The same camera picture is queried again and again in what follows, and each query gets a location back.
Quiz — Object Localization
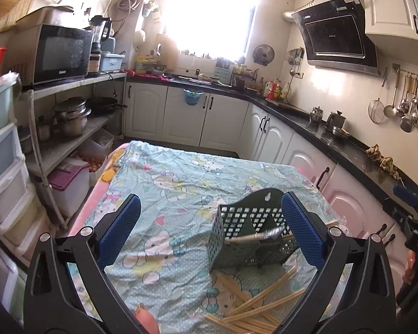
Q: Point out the black blender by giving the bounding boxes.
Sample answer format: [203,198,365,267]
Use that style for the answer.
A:
[89,16,113,77]

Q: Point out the round grey wall fan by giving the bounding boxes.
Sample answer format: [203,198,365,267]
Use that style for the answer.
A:
[252,43,276,67]

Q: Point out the white wall cabinet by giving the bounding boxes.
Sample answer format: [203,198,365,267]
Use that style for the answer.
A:
[360,0,418,46]

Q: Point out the clear box of eggs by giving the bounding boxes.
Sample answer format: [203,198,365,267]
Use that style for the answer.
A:
[70,138,114,182]

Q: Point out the black microwave oven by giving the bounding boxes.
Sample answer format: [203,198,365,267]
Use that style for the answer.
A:
[6,24,94,87]

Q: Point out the small steel cup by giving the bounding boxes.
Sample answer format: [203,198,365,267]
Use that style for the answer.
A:
[36,116,53,142]

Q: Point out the pink round object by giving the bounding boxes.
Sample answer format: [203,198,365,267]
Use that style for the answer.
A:
[135,303,161,334]

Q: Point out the grey cover on microwave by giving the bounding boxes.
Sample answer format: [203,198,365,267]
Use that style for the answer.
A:
[16,5,93,33]

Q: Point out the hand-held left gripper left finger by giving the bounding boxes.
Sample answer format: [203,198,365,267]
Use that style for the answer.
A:
[23,194,142,334]

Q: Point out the row of hanging kitchen utensils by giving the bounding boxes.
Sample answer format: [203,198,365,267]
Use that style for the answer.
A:
[381,63,418,134]

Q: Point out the cartoon printed blue cloth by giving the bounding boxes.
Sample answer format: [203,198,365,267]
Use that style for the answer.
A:
[68,140,349,334]

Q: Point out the bunch of wooden chopsticks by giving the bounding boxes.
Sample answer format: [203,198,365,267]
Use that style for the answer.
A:
[204,218,339,334]

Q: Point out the blue spice drawer box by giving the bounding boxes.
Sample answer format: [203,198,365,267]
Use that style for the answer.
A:
[214,57,235,85]

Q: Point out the white kitchen base cabinets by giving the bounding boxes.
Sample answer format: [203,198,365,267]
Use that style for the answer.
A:
[123,80,418,307]

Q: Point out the group of oil bottles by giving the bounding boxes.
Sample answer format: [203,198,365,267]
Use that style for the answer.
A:
[263,78,294,102]

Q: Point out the green plastic utensil basket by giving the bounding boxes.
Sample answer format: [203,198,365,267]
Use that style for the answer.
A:
[207,188,302,270]

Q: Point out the black range hood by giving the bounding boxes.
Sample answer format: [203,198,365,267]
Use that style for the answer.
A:
[281,0,382,77]

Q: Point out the yellow dish pile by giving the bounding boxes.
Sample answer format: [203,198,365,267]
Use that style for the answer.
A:
[135,56,161,74]

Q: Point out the metal shelf rack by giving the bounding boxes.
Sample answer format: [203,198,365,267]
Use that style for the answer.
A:
[20,72,128,231]

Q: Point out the pastel plastic drawer tower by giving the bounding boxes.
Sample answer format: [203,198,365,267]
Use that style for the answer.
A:
[0,73,54,263]

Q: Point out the white wall shelf holder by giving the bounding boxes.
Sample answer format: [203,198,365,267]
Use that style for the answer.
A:
[142,1,160,18]

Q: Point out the flat cooktop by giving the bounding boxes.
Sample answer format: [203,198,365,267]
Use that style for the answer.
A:
[265,97,311,116]

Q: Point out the kitchen window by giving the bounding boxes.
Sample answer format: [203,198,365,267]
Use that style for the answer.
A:
[159,0,263,60]

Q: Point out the stack of steel pots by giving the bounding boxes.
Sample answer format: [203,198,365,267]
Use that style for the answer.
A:
[53,97,92,137]

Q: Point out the steel spouted pot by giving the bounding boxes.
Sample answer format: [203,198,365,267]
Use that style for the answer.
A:
[325,110,346,131]

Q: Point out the ginger roots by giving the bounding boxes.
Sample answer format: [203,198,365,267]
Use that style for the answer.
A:
[366,144,402,181]

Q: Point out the black wok pan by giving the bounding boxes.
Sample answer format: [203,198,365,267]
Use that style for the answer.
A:
[86,97,128,114]

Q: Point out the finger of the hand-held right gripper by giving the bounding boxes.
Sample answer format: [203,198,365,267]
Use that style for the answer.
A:
[385,184,418,232]

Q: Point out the pink blanket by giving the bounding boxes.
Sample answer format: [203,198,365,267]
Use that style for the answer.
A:
[69,145,129,237]

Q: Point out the hanging tools beside hood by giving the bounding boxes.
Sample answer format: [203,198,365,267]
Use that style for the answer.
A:
[287,47,306,78]

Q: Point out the black stone countertop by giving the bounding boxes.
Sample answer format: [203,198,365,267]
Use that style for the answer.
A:
[125,73,418,223]

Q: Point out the blue hanging bag holder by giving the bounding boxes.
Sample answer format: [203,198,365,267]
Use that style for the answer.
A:
[183,89,203,107]

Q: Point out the red cloth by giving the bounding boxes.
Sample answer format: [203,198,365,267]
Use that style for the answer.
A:
[125,70,172,82]

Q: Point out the coiled hose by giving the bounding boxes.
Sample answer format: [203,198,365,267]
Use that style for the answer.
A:
[116,0,141,13]

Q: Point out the black rack with jars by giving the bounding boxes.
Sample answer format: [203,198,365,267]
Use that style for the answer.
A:
[232,63,263,92]

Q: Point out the round wire strainer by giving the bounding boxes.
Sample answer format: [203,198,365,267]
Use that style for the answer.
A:
[368,97,387,124]

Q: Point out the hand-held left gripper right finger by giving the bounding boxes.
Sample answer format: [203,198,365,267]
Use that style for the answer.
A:
[279,192,398,334]

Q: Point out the person's right hand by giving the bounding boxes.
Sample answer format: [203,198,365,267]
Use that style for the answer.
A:
[402,250,418,286]

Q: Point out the clear box with purple lid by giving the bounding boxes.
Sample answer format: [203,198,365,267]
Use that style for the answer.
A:
[48,162,91,218]

